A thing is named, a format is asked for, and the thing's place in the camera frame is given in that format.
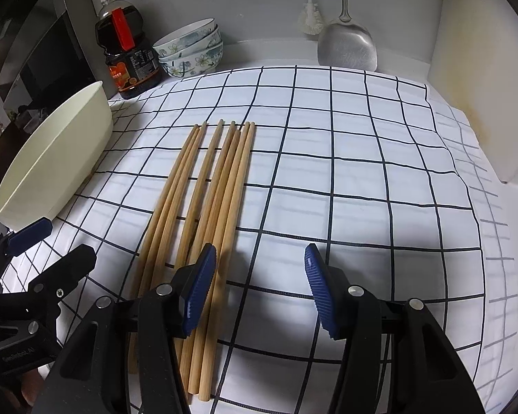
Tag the floral ceramic bowl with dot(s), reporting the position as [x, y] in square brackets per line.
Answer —
[209, 41]
[184, 37]
[194, 64]

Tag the bottom floral ceramic bowl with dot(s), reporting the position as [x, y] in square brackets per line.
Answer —
[194, 64]

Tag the black range hood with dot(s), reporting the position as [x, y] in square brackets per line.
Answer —
[27, 30]

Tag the white dish brush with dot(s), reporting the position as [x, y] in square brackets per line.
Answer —
[310, 20]

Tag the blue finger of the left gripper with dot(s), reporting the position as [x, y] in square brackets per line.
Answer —
[61, 278]
[29, 236]

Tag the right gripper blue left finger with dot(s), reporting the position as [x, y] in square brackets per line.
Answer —
[169, 311]

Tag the dark cooking pot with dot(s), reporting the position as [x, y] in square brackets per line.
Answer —
[12, 140]

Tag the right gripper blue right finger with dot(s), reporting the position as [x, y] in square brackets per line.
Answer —
[350, 313]

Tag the white black checkered cloth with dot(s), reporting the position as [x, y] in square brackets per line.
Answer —
[389, 183]

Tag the top floral ceramic bowl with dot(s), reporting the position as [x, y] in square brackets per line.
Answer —
[184, 37]

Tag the metal spatula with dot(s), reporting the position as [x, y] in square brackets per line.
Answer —
[344, 43]

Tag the white cutting board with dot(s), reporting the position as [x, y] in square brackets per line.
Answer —
[474, 67]

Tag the dark soy sauce bottle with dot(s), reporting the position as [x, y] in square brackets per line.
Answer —
[132, 63]

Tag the middle floral ceramic bowl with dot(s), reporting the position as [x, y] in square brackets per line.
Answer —
[209, 41]

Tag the large cream round bowl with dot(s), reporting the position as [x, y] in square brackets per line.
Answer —
[56, 159]

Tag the wooden chopstick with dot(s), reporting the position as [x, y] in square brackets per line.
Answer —
[153, 237]
[224, 224]
[201, 224]
[229, 213]
[168, 229]
[197, 198]
[198, 244]

